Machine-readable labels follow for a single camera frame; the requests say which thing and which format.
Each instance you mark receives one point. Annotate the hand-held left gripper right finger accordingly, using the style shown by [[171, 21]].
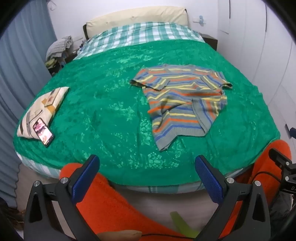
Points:
[[209, 178]]

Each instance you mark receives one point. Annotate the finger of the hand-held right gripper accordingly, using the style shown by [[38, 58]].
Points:
[[278, 157], [291, 131]]

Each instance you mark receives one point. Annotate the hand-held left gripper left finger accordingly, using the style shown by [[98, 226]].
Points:
[[85, 178]]

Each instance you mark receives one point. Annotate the striped knit sweater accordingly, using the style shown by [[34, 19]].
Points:
[[180, 97]]

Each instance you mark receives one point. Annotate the pile of clothes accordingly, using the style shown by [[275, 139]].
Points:
[[59, 47]]

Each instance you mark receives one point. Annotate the orange fleece pants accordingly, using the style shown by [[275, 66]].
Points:
[[111, 204]]

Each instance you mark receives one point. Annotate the yellow-green object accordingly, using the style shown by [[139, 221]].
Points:
[[182, 226]]

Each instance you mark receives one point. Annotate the black smartphone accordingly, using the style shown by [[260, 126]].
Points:
[[42, 132]]

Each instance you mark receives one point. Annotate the tan rounded object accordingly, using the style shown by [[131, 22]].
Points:
[[120, 235]]

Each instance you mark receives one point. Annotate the green plush blanket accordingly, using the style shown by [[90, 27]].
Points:
[[104, 97]]

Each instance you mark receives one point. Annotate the cream printed pillow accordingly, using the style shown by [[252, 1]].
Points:
[[34, 111]]

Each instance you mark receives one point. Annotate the white wardrobe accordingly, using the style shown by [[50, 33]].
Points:
[[254, 46]]

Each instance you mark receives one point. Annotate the dark bedside table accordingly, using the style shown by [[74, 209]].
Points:
[[211, 40], [69, 59]]

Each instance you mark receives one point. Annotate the blue-grey curtain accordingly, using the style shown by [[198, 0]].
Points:
[[20, 58]]

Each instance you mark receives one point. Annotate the green checked bed sheet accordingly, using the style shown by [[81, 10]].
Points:
[[143, 34]]

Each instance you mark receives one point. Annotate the cream padded headboard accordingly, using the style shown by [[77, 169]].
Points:
[[138, 17]]

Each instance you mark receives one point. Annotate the white wall socket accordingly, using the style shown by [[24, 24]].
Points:
[[200, 20]]

